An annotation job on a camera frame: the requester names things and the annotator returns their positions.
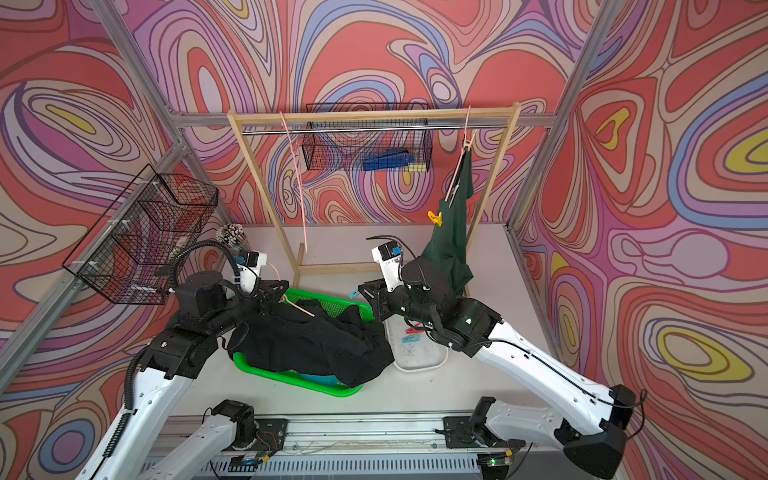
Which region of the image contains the light blue plastic clothespin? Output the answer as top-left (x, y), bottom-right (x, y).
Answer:
top-left (401, 334), bottom-right (420, 344)

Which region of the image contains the black t-shirt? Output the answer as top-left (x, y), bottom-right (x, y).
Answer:
top-left (227, 299), bottom-right (394, 388)

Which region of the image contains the teal t-shirt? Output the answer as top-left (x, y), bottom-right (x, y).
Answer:
top-left (300, 374), bottom-right (344, 387)

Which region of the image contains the pink hanger of teal shirt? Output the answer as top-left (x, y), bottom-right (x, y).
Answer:
top-left (279, 112), bottom-right (308, 253)

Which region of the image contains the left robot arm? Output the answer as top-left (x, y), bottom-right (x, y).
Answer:
top-left (78, 240), bottom-right (288, 479)

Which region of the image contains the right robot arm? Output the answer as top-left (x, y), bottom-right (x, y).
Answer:
top-left (358, 258), bottom-right (644, 479)

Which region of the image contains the pink hanger of green shirt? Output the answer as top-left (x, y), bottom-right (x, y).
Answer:
top-left (444, 106), bottom-right (475, 204)

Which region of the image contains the green plastic basket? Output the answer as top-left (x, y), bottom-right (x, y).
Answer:
top-left (231, 288), bottom-right (374, 398)

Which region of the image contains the white plastic tray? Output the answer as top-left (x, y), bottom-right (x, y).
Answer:
top-left (384, 315), bottom-right (449, 373)

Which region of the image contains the dark green t-shirt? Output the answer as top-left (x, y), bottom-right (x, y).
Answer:
top-left (421, 151), bottom-right (474, 294)

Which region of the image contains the clear pencil cup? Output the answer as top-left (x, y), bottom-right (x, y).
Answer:
top-left (216, 223), bottom-right (250, 252)

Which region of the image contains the yellow plastic clothespin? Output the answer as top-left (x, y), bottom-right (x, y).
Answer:
top-left (428, 211), bottom-right (443, 228)

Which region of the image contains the blue item in basket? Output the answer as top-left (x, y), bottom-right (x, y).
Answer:
top-left (362, 149), bottom-right (415, 172)

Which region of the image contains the metal hanging rod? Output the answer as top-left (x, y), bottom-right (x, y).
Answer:
top-left (242, 124), bottom-right (507, 137)

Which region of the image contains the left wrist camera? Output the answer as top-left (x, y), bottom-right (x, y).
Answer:
top-left (235, 249), bottom-right (268, 293)

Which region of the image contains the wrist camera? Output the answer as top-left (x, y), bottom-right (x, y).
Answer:
top-left (371, 240), bottom-right (403, 292)
top-left (235, 249), bottom-right (268, 293)

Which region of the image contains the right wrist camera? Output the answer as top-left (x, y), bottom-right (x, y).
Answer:
top-left (371, 240), bottom-right (403, 292)

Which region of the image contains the black wire basket left wall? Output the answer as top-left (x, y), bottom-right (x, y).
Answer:
top-left (62, 166), bottom-right (219, 305)

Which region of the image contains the black wire basket wall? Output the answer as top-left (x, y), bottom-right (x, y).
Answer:
top-left (301, 117), bottom-right (433, 173)
top-left (62, 166), bottom-right (219, 305)

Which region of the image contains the black wire basket back wall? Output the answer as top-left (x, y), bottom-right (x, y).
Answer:
top-left (301, 117), bottom-right (433, 173)

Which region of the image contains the wooden clothes rack frame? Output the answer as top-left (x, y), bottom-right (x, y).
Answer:
top-left (227, 102), bottom-right (525, 281)

